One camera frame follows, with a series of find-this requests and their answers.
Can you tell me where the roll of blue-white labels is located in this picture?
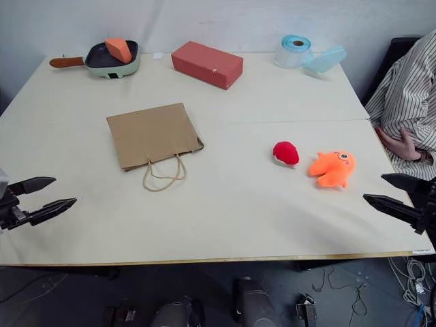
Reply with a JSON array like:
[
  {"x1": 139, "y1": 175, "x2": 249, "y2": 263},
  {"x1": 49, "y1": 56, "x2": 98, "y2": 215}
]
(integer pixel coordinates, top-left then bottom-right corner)
[{"x1": 273, "y1": 33, "x2": 313, "y2": 67}]

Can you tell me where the red plush toy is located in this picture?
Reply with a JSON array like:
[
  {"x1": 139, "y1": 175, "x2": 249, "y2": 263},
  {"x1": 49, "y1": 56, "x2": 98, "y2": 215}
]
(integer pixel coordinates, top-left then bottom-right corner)
[{"x1": 272, "y1": 140, "x2": 301, "y2": 168}]

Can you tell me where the black metal bracket on floor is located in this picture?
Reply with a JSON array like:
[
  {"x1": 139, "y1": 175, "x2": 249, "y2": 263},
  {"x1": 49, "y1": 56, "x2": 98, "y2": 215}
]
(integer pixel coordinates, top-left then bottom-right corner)
[{"x1": 294, "y1": 293, "x2": 320, "y2": 327}]

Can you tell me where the grey rounded robot leg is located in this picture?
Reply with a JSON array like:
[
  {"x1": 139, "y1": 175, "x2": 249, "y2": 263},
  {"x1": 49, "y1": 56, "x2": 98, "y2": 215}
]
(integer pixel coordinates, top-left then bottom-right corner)
[{"x1": 149, "y1": 295, "x2": 205, "y2": 327}]

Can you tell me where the dark rounded robot leg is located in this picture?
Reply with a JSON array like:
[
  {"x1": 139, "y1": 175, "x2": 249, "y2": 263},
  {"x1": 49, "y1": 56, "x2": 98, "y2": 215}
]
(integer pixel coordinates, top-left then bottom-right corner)
[{"x1": 232, "y1": 277, "x2": 282, "y2": 327}]

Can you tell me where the person's bare hand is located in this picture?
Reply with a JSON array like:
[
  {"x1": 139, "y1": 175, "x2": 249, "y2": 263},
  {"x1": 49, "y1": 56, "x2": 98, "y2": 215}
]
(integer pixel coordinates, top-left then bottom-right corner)
[{"x1": 375, "y1": 126, "x2": 423, "y2": 161}]

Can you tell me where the red rectangular box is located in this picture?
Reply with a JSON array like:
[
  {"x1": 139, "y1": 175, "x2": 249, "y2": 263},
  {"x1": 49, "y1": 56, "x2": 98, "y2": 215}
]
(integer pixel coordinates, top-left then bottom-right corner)
[{"x1": 170, "y1": 41, "x2": 245, "y2": 91}]

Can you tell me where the white cable bundle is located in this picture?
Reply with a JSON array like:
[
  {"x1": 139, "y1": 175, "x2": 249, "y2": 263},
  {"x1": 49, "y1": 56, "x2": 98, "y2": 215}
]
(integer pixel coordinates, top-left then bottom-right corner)
[{"x1": 388, "y1": 255, "x2": 436, "y2": 327}]

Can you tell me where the orange foam wedge block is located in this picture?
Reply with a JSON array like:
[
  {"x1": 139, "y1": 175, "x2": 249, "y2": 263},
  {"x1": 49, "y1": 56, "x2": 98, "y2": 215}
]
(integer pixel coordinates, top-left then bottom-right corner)
[{"x1": 104, "y1": 37, "x2": 134, "y2": 65}]

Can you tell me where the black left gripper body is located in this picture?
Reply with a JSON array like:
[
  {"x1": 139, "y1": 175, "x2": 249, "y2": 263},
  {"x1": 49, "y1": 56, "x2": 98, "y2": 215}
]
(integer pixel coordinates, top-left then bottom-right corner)
[{"x1": 0, "y1": 192, "x2": 31, "y2": 232}]

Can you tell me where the orange plush octopus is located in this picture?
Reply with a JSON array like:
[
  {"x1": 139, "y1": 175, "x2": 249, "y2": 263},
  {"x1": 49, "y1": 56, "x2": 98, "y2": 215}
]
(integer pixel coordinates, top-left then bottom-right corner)
[{"x1": 308, "y1": 151, "x2": 357, "y2": 189}]

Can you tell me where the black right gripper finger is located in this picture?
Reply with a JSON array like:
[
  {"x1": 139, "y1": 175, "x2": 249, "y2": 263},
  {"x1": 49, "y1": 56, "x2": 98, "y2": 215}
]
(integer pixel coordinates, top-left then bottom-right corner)
[
  {"x1": 362, "y1": 193, "x2": 423, "y2": 228},
  {"x1": 380, "y1": 172, "x2": 418, "y2": 197}
]

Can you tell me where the thin black cable on floor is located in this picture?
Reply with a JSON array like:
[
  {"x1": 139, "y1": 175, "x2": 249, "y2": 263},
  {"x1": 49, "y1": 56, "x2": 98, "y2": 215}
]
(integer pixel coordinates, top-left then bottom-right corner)
[{"x1": 312, "y1": 265, "x2": 371, "y2": 316}]

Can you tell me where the brown paper bag with handles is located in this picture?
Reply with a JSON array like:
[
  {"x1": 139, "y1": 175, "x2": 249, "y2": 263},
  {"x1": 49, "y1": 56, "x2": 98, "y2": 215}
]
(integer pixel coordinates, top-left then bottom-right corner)
[{"x1": 106, "y1": 102, "x2": 205, "y2": 192}]

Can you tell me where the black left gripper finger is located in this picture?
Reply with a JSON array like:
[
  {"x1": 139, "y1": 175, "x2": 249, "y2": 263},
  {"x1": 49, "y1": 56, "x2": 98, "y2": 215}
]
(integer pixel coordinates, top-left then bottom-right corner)
[
  {"x1": 7, "y1": 176, "x2": 57, "y2": 196},
  {"x1": 27, "y1": 197, "x2": 78, "y2": 227}
]

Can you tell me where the green electric frying pan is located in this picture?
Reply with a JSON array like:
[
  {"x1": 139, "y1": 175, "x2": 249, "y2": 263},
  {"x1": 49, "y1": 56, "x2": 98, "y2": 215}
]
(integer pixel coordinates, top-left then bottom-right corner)
[{"x1": 49, "y1": 40, "x2": 142, "y2": 80}]

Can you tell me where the person in striped shirt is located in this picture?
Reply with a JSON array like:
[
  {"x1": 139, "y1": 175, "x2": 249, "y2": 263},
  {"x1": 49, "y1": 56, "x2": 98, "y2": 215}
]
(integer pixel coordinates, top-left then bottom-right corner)
[{"x1": 364, "y1": 29, "x2": 436, "y2": 181}]

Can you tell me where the black chair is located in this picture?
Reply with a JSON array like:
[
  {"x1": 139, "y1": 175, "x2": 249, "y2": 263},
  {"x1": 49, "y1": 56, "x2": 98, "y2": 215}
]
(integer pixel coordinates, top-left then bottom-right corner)
[{"x1": 360, "y1": 36, "x2": 423, "y2": 107}]

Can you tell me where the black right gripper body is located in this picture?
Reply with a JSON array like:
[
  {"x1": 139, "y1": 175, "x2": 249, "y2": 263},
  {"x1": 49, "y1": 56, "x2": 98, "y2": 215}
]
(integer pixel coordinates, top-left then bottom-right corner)
[{"x1": 408, "y1": 178, "x2": 436, "y2": 236}]

